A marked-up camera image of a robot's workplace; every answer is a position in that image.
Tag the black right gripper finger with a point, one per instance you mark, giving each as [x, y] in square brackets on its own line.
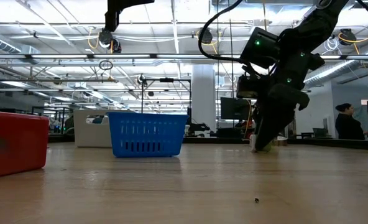
[263, 127]
[282, 119]

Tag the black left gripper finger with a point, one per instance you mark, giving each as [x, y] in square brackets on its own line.
[131, 2]

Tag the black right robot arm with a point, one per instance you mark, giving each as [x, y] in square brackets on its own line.
[314, 28]

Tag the wooden bulb stand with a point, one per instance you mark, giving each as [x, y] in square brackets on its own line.
[282, 140]

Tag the person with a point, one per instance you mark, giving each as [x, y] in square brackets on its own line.
[347, 127]

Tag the white round column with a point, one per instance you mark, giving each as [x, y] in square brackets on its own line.
[203, 96]

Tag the small black crumb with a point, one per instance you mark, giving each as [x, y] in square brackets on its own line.
[256, 200]

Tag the blue slotted plastic basket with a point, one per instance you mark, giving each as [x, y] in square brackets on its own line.
[146, 130]

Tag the large red plastic box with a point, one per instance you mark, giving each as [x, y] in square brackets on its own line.
[14, 143]

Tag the silver ventilation duct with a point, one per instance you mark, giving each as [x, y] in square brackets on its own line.
[330, 73]

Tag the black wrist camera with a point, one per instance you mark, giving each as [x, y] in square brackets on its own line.
[247, 87]

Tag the black table frame rail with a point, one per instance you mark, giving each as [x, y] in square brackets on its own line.
[215, 140]

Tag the black background rig frame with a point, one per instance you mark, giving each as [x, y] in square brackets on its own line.
[142, 93]

